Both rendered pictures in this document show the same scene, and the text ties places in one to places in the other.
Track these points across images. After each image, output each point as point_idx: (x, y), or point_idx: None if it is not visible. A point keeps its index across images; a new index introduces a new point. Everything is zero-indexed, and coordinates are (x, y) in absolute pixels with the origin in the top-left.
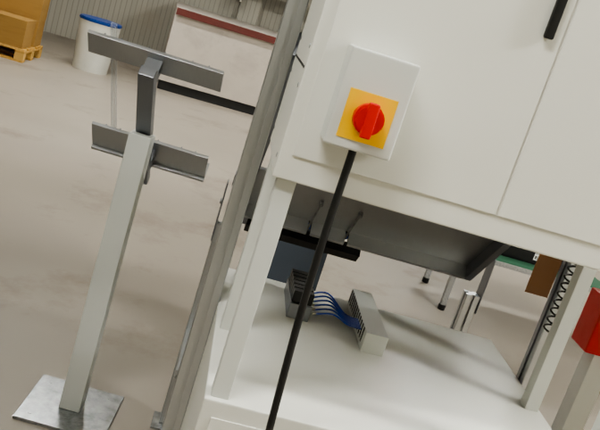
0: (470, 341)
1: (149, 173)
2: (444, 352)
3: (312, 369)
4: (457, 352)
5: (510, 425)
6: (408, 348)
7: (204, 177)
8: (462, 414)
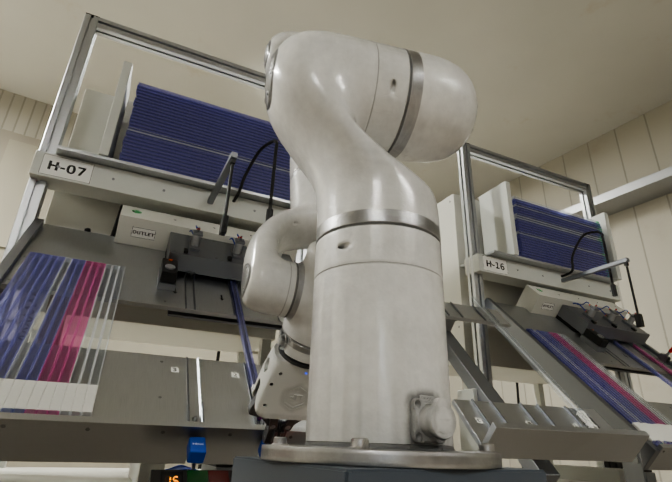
0: None
1: (529, 462)
2: (46, 480)
3: None
4: (24, 481)
5: (24, 471)
6: (94, 479)
7: (478, 446)
8: (68, 471)
